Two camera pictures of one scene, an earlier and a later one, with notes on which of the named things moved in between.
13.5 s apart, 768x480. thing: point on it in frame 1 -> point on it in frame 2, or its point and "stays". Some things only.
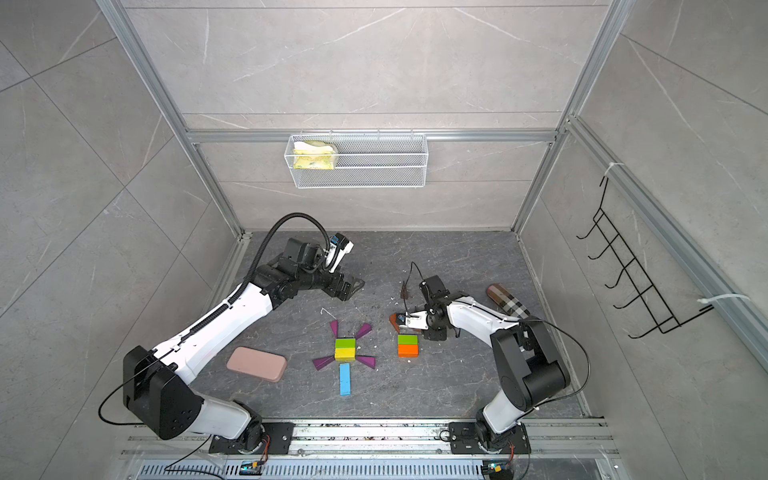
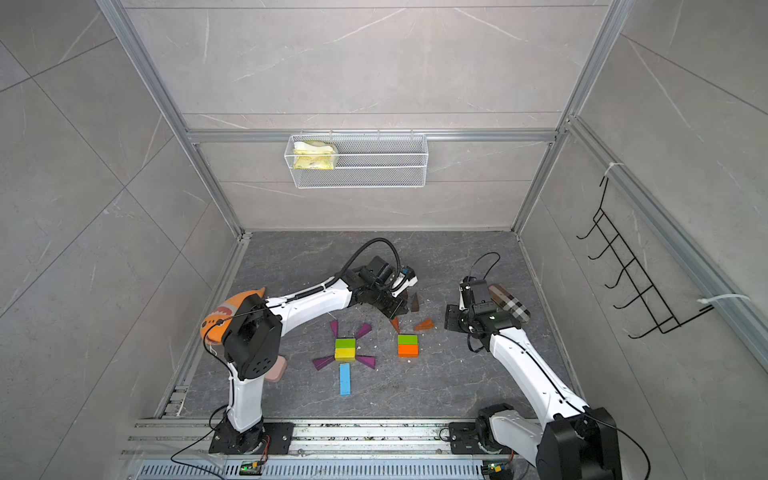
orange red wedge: (393, 319) stays
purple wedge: (322, 361) stays
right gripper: (431, 334) -> (452, 311)
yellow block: (345, 354) stays
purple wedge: (370, 361) stays
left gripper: (346, 291) -> (400, 305)
